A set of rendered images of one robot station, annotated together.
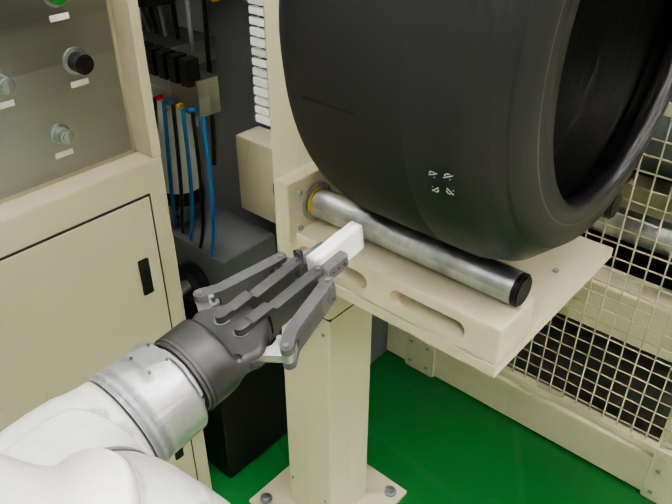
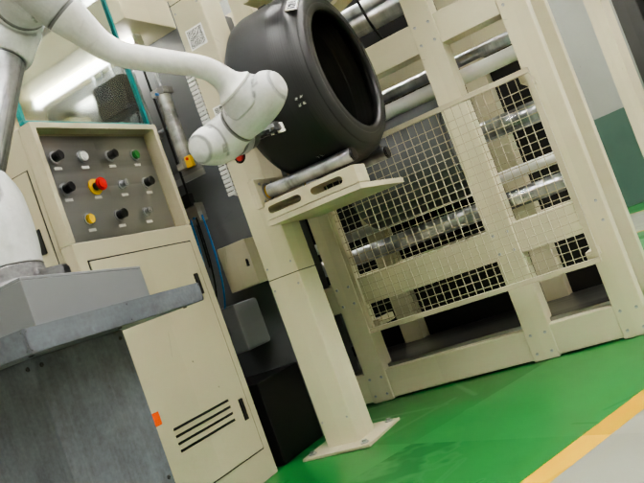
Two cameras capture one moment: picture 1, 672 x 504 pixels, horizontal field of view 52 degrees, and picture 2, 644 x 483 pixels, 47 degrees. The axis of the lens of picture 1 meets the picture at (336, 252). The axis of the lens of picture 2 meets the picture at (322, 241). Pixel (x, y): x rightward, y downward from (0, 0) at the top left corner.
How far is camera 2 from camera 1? 1.81 m
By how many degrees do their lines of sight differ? 38
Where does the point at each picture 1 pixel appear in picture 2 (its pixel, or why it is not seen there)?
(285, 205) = (255, 189)
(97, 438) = not seen: hidden behind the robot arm
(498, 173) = (314, 89)
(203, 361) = not seen: hidden behind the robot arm
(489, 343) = (352, 173)
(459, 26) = (283, 51)
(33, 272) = (151, 262)
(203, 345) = not seen: hidden behind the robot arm
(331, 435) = (329, 354)
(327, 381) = (311, 312)
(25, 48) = (128, 173)
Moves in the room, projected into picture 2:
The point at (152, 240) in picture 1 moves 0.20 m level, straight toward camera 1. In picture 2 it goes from (196, 264) to (217, 253)
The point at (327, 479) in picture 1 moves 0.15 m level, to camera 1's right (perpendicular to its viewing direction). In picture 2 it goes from (340, 394) to (380, 378)
